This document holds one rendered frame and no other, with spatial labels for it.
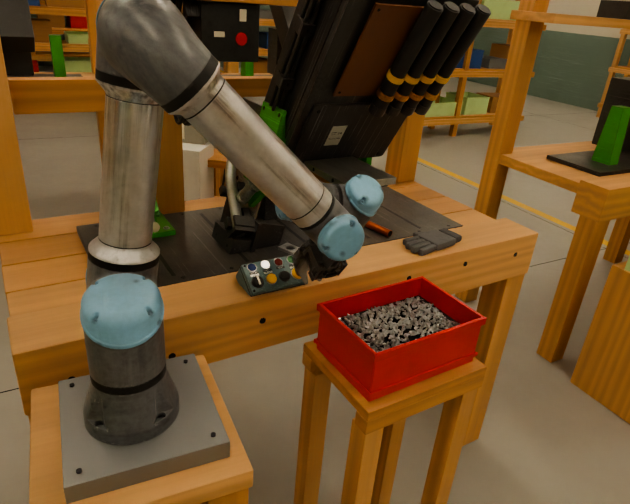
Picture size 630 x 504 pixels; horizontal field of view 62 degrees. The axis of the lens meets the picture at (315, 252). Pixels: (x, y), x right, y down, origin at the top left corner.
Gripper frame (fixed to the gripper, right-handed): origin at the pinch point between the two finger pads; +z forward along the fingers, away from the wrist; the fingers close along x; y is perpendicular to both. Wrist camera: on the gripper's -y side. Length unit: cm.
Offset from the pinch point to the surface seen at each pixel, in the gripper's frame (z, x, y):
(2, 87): 7, -53, -67
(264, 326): 10.1, -9.5, 8.3
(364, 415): -6.0, -3.1, 36.7
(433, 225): 13, 59, -11
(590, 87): 336, 908, -381
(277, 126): -10.4, 4.2, -35.0
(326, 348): 0.8, -1.4, 19.9
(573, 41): 311, 911, -473
